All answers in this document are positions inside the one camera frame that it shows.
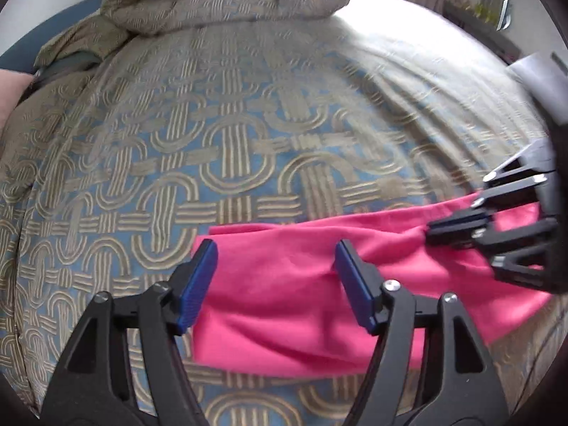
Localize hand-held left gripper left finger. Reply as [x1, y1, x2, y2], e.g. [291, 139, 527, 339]
[38, 239, 219, 426]

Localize folded patterned duvet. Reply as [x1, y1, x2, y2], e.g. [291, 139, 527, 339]
[100, 0, 356, 40]

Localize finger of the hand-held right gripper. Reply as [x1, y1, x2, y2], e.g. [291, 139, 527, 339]
[471, 140, 556, 214]
[426, 210, 556, 294]

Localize pink pillow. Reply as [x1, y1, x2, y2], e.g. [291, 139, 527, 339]
[0, 69, 34, 129]

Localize pink pants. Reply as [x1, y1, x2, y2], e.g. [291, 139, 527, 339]
[191, 191, 553, 380]

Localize patterned bed cover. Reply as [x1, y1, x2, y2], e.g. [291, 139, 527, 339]
[0, 9, 568, 426]

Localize blue headboard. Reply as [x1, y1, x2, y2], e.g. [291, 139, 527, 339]
[0, 0, 105, 74]

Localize patterned pillow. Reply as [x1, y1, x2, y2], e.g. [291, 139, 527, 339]
[34, 17, 129, 72]

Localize grey shelf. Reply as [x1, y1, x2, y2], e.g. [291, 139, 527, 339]
[444, 0, 524, 60]

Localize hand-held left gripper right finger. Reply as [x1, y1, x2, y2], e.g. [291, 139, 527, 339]
[335, 240, 511, 426]

